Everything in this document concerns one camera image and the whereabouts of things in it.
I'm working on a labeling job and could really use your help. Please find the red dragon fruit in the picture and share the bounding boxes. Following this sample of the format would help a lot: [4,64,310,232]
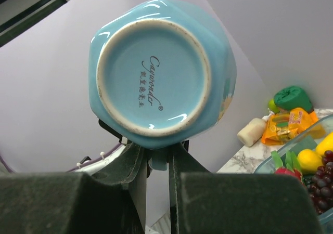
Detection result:
[271,151,306,186]

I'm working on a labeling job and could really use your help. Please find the dark purple grapes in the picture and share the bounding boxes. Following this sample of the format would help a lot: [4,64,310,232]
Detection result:
[306,150,332,215]

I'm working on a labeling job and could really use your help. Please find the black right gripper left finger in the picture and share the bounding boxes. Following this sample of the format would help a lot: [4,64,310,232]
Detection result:
[1,144,147,233]

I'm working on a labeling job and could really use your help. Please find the light blue faceted mug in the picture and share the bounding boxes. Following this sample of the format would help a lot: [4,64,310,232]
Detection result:
[88,0,237,171]

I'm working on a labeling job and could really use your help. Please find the yellow lemon left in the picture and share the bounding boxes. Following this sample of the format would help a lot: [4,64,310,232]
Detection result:
[297,149,323,174]

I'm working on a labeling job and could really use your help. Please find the orange snack bag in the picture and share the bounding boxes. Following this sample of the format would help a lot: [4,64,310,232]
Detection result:
[261,108,319,146]

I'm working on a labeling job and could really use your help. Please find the green pear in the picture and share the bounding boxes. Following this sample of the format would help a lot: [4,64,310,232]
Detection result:
[268,98,280,114]

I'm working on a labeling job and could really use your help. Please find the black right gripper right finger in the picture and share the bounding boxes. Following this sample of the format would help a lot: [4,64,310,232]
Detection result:
[168,144,323,233]

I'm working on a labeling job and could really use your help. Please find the cream lotion bottle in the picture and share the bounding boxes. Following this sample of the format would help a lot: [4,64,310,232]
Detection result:
[237,111,274,147]

